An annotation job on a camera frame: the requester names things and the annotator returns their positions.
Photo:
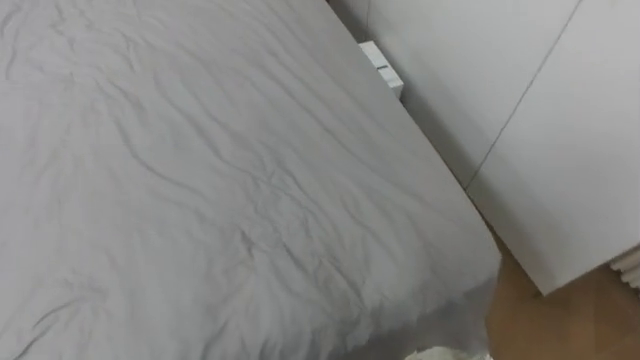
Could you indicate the grey bed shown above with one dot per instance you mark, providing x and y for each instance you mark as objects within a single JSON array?
[{"x": 210, "y": 190}]

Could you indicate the small white box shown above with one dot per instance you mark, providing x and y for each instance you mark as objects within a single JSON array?
[{"x": 383, "y": 67}]

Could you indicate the white cabinet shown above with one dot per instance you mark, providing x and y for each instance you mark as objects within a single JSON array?
[{"x": 520, "y": 110}]

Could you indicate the white fluffy rug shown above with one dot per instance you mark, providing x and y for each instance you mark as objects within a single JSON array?
[{"x": 442, "y": 355}]

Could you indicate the white ribbed object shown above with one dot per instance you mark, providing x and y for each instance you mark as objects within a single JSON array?
[{"x": 629, "y": 267}]

